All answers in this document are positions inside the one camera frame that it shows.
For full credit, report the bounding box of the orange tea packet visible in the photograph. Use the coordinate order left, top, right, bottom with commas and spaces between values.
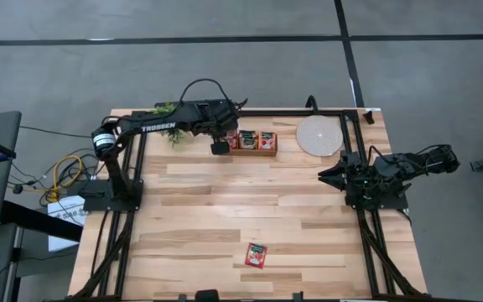
257, 132, 278, 152

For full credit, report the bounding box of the round wooden coaster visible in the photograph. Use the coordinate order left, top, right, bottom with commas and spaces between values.
295, 115, 345, 158

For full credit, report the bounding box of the green plant in white pot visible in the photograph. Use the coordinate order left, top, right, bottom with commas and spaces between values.
152, 102, 189, 148

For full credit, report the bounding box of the red tea packet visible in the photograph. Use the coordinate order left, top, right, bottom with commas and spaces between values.
224, 129, 239, 150
244, 242, 268, 270

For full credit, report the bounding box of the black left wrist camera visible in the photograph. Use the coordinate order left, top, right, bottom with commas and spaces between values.
210, 133, 231, 156

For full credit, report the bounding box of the black floor cable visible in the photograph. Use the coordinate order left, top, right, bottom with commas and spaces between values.
18, 124, 100, 139

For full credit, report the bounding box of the black rounded object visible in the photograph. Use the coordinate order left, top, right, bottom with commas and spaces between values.
195, 289, 221, 302

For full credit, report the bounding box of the wooden compartment box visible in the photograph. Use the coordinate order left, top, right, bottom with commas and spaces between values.
216, 129, 278, 159

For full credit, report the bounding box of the black aluminium table frame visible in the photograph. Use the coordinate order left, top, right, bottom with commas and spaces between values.
69, 107, 429, 302

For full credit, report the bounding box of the yellow cable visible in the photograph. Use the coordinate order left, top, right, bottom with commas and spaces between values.
50, 154, 84, 203

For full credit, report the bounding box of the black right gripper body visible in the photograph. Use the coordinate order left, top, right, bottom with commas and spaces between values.
341, 150, 371, 198

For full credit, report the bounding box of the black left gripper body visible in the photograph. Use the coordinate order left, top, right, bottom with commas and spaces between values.
199, 100, 241, 134

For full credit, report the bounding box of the white paper sheet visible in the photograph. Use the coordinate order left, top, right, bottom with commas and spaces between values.
47, 195, 87, 253

